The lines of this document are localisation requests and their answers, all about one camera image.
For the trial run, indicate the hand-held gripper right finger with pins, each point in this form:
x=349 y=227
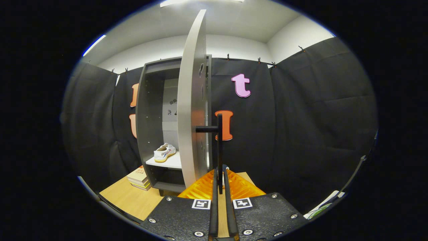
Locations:
x=229 y=207

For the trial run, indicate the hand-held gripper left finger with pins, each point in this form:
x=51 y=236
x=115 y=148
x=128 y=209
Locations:
x=214 y=207

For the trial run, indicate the white canvas shoe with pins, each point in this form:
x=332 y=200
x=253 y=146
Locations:
x=164 y=154

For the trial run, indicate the beige shoe cabinet door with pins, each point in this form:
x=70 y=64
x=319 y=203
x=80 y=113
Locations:
x=192 y=100

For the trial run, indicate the dark grey shoe cabinet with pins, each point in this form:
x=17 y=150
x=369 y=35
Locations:
x=148 y=117

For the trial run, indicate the stack of books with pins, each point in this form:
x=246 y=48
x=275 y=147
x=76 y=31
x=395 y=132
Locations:
x=138 y=177

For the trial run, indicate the black backdrop cloth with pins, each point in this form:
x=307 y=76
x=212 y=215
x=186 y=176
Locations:
x=301 y=134

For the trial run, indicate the ceiling light strip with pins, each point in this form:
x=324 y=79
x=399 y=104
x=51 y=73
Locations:
x=93 y=45

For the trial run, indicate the ceiling light panel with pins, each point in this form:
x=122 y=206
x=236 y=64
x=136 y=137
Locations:
x=180 y=2

